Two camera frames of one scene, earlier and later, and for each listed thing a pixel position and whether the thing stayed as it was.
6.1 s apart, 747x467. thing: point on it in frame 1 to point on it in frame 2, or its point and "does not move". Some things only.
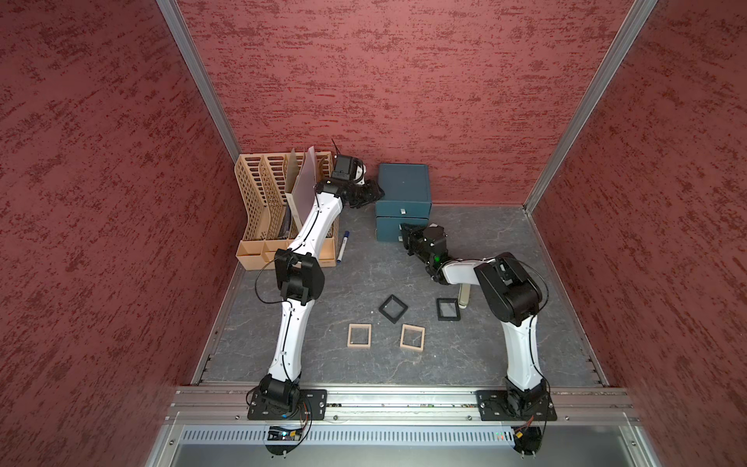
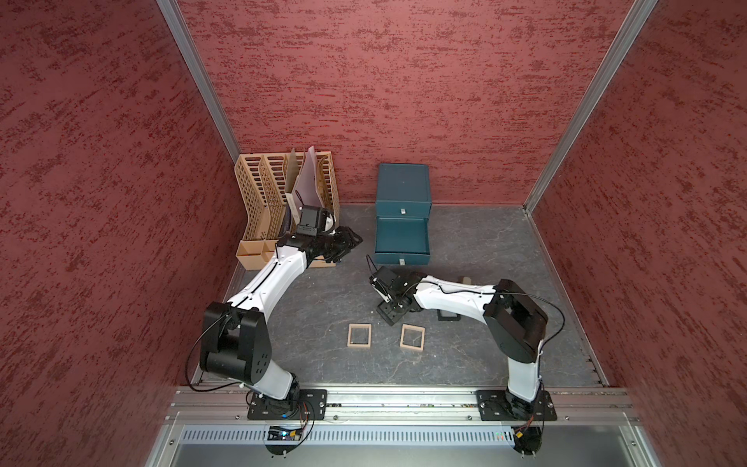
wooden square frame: x=350 y=326 does not move
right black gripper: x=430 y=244 to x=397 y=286
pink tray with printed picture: x=304 y=185 does not move
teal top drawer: x=403 y=208 does not move
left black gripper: x=373 y=194 to x=347 y=241
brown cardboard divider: x=293 y=170 does not move
